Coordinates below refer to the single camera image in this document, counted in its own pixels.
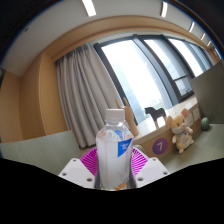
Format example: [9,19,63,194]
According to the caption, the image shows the ceiling lights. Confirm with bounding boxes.
[81,0,214,48]

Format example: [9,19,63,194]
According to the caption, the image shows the grey-green desk partition panel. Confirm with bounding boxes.
[189,61,224,126]
[0,129,84,168]

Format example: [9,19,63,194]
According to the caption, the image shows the grey window curtain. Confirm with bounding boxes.
[54,43,129,149]

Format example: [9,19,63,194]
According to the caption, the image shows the clear plastic water bottle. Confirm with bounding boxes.
[95,108,135,191]

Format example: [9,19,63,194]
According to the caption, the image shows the black horse figure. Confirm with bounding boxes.
[144,106,168,129]

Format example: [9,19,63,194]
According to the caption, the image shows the plush mouse toy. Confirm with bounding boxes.
[165,108,195,154]

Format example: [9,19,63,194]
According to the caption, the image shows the round purple number sign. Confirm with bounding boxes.
[152,137,169,155]

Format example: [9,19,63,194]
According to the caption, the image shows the white wall socket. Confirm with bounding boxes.
[191,107,202,123]

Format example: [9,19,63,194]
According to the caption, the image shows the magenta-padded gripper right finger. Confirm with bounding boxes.
[130,147,170,189]

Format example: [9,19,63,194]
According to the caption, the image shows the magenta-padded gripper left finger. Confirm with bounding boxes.
[58,147,100,190]

